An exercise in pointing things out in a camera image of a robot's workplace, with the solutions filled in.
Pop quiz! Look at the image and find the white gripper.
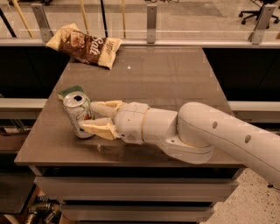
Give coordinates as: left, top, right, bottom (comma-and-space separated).
79, 100, 150, 144

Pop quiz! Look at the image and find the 7up soda can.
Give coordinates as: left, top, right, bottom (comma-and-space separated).
63, 91, 95, 138

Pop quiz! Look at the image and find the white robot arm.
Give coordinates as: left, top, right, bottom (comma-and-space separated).
79, 101, 280, 187

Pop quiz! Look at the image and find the brown chip bag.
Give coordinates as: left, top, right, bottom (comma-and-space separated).
46, 24, 122, 69

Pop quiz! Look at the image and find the green yellow sponge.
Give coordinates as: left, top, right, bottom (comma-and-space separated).
58, 85, 84, 101

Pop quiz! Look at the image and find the upper grey drawer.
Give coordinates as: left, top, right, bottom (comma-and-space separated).
35, 177, 238, 202

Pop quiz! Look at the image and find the grey drawer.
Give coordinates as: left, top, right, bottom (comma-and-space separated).
61, 205, 214, 222
35, 177, 238, 202

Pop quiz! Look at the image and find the lower grey drawer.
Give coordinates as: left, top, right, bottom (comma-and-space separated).
61, 205, 214, 222

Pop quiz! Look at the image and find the black office chair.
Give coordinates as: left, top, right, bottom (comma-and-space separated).
239, 0, 280, 29

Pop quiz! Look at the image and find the left metal railing post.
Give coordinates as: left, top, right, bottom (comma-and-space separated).
31, 3, 53, 43

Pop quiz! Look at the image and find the metal railing post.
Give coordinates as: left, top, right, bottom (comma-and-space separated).
31, 3, 53, 43
248, 4, 276, 45
147, 3, 157, 44

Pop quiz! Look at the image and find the middle metal railing post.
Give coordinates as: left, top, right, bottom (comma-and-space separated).
147, 3, 157, 44

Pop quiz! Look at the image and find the right metal railing post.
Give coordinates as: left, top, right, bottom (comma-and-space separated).
248, 4, 276, 45

